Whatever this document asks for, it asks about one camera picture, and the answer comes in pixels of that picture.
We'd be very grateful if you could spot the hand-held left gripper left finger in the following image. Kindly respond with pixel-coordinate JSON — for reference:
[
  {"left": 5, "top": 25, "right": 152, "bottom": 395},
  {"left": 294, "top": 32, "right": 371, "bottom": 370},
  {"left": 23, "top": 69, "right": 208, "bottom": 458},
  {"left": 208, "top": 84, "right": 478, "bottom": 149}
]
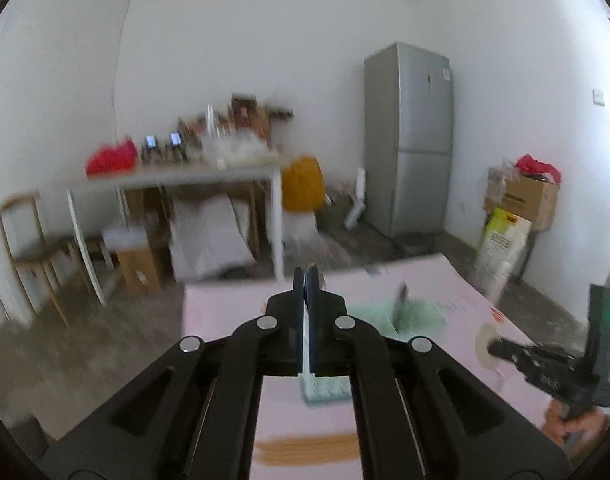
[{"left": 42, "top": 266, "right": 306, "bottom": 480}]

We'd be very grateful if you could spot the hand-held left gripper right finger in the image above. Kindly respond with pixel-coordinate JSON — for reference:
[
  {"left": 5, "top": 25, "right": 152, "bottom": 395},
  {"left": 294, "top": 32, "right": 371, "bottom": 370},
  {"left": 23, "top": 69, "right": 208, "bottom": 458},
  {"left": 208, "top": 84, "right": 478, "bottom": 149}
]
[{"left": 307, "top": 265, "right": 572, "bottom": 480}]

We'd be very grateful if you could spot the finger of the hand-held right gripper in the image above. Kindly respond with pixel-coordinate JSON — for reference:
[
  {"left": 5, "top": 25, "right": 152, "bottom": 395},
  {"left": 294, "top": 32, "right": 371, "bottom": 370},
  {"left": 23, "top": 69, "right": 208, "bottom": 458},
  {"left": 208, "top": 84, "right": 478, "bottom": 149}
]
[{"left": 488, "top": 337, "right": 532, "bottom": 367}]

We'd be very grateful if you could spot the large white spoon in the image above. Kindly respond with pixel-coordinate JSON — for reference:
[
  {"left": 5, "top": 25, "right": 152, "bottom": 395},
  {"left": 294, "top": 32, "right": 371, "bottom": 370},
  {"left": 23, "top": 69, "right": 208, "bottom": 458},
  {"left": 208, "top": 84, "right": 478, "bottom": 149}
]
[{"left": 476, "top": 322, "right": 502, "bottom": 372}]

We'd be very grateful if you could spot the green star-cut utensil holder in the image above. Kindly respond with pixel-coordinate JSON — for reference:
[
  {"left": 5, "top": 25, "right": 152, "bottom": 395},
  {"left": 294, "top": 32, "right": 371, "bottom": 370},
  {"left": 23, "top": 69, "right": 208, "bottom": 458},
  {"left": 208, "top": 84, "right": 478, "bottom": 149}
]
[{"left": 300, "top": 299, "right": 448, "bottom": 407}]

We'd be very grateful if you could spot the bundle of wooden chopsticks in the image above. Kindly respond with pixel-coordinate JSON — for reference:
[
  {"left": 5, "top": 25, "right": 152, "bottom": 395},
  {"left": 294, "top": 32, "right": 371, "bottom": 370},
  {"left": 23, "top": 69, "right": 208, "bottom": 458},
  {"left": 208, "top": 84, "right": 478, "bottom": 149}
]
[{"left": 255, "top": 434, "right": 359, "bottom": 467}]

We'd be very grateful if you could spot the person's right hand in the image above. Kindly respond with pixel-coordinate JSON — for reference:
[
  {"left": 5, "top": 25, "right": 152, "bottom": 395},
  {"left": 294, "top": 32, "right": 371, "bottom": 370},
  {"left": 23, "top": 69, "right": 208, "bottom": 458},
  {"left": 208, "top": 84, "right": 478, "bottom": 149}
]
[{"left": 544, "top": 402, "right": 610, "bottom": 455}]

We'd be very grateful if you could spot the white square box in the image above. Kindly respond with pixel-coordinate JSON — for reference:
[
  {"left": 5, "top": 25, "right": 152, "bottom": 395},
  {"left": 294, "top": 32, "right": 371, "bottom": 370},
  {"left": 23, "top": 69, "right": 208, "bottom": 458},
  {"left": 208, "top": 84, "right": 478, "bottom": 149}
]
[{"left": 284, "top": 210, "right": 319, "bottom": 241}]

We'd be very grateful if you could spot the white yellow rice bag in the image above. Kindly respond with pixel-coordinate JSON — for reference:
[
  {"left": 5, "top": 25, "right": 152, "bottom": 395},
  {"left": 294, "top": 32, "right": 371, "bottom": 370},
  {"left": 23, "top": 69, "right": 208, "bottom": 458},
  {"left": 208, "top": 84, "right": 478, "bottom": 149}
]
[{"left": 475, "top": 208, "right": 532, "bottom": 302}]

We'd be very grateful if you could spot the white sack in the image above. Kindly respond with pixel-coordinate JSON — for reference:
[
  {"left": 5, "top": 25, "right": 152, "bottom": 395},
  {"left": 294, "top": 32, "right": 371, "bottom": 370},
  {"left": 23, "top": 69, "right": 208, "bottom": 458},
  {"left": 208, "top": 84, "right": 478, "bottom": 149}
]
[{"left": 169, "top": 195, "right": 258, "bottom": 281}]

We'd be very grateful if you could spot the yellow plastic bag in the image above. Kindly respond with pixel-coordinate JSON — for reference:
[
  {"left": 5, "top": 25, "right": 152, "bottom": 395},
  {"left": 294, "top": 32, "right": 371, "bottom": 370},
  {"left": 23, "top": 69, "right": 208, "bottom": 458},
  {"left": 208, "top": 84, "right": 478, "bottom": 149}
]
[{"left": 282, "top": 155, "right": 326, "bottom": 213}]

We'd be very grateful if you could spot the large printed cardboard box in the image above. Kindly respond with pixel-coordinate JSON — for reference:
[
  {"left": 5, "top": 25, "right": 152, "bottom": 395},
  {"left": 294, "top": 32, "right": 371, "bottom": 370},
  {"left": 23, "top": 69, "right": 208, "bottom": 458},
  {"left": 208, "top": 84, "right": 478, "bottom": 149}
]
[{"left": 485, "top": 170, "right": 561, "bottom": 231}]

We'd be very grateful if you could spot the brown cardboard box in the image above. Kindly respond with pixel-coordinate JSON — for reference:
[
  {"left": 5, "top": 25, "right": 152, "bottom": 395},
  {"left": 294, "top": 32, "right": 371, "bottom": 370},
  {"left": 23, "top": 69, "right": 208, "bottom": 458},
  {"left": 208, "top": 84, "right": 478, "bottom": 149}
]
[{"left": 116, "top": 245, "right": 163, "bottom": 297}]

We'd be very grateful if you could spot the clear plastic bag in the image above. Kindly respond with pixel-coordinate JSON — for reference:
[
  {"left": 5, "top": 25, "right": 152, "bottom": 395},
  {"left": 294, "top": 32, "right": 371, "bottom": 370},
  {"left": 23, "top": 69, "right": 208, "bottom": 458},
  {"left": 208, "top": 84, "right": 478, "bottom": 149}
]
[{"left": 202, "top": 135, "right": 281, "bottom": 169}]

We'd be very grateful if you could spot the white side table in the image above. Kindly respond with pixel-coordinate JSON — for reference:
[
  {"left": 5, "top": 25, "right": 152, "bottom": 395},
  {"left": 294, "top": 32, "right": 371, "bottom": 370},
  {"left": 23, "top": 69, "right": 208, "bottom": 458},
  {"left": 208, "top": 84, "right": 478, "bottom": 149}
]
[{"left": 66, "top": 152, "right": 287, "bottom": 307}]

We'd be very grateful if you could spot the crumpled clear plastic wrap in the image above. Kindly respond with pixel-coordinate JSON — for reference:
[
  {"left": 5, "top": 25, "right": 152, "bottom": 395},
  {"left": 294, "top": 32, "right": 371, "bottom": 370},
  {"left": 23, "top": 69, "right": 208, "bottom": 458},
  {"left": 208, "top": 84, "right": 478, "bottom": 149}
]
[{"left": 486, "top": 160, "right": 523, "bottom": 197}]

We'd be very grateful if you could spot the grey white box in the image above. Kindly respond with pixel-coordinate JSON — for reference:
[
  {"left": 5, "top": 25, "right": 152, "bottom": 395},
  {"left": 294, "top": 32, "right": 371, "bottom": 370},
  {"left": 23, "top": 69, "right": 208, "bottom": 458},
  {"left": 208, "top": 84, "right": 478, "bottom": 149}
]
[{"left": 102, "top": 227, "right": 150, "bottom": 253}]

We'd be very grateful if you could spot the red bag on cardboard box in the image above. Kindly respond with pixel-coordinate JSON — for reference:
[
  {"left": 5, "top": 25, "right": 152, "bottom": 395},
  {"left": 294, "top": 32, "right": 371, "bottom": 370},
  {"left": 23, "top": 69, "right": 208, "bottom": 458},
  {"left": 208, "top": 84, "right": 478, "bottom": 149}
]
[{"left": 515, "top": 155, "right": 562, "bottom": 183}]

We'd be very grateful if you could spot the stack of brown boxes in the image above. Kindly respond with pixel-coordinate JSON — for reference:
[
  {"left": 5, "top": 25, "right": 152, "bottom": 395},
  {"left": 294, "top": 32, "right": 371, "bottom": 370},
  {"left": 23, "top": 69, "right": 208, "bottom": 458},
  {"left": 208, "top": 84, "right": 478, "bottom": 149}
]
[{"left": 229, "top": 92, "right": 273, "bottom": 136}]

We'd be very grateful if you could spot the silver refrigerator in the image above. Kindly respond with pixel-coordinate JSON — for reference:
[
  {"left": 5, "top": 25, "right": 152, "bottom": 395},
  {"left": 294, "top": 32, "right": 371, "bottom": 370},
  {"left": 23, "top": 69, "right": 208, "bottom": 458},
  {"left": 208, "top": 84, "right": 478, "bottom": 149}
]
[{"left": 363, "top": 42, "right": 456, "bottom": 240}]

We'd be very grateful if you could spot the red plastic bag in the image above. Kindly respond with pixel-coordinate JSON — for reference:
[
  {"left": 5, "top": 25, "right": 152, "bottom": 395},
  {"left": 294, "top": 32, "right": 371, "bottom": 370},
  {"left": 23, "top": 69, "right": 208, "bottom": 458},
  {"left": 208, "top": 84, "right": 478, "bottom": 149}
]
[{"left": 86, "top": 136, "right": 138, "bottom": 177}]

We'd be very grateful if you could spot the wooden chair with dark seat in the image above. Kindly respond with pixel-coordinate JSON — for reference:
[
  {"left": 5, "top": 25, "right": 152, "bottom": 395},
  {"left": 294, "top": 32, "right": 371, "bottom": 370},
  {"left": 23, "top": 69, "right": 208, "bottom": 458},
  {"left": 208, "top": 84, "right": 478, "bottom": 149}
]
[{"left": 0, "top": 190, "right": 80, "bottom": 328}]

